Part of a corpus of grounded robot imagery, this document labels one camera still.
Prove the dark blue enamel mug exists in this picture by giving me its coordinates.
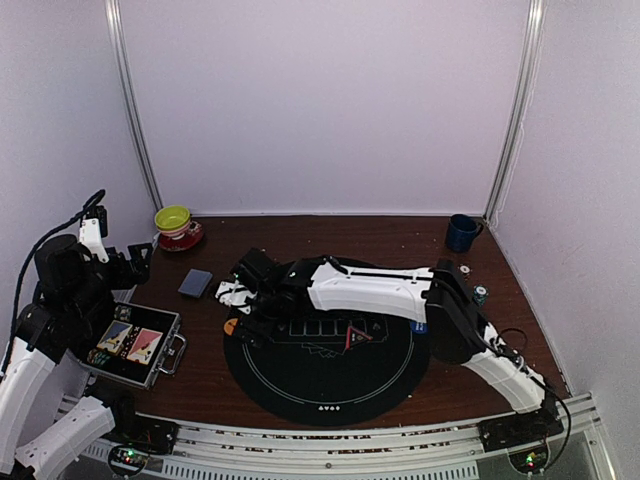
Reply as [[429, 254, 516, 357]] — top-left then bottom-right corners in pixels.
[[445, 214, 484, 253]]

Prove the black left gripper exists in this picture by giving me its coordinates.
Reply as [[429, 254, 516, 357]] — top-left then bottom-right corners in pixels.
[[64, 242, 152, 321]]

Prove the red black triangle marker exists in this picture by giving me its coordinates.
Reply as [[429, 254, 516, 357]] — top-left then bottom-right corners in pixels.
[[345, 326, 373, 351]]

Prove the blue playing card deck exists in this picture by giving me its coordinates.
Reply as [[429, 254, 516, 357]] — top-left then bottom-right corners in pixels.
[[178, 269, 213, 298]]

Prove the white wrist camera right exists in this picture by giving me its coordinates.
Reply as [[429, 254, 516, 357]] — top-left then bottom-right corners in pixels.
[[215, 281, 256, 314]]

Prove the orange round blind button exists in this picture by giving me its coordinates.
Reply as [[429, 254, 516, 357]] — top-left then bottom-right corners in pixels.
[[223, 318, 238, 336]]

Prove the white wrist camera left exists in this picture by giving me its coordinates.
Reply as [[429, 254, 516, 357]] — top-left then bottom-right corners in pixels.
[[79, 205, 109, 263]]

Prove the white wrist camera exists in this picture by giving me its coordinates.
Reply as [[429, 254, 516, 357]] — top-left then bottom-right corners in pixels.
[[215, 281, 256, 314], [79, 205, 109, 263]]

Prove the red card box in case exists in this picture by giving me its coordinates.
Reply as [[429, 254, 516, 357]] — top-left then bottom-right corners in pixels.
[[126, 328, 163, 365]]

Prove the blue round blind button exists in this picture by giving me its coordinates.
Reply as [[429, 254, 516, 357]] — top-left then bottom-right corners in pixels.
[[409, 321, 428, 335]]

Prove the aluminium front rail frame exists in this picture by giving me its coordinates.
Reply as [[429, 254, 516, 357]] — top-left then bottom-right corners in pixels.
[[134, 395, 620, 479]]

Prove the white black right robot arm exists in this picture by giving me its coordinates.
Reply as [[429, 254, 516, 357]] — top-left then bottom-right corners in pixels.
[[231, 248, 559, 442]]

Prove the green bowl on red saucer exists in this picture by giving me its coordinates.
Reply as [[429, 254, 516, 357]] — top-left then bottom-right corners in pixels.
[[154, 205, 205, 252]]

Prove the blue card box in case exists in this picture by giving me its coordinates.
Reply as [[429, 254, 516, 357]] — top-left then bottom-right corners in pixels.
[[96, 320, 132, 355]]

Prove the round black poker mat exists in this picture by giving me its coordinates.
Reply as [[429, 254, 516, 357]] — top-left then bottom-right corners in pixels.
[[223, 307, 430, 427]]

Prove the green poker chip stack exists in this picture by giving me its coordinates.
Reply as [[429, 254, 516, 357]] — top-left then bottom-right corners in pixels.
[[473, 285, 489, 307]]

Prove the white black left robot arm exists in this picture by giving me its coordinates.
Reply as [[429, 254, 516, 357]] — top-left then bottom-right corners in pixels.
[[1, 234, 152, 479]]

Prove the aluminium poker case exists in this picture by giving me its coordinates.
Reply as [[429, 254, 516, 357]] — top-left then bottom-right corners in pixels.
[[73, 301, 188, 390]]

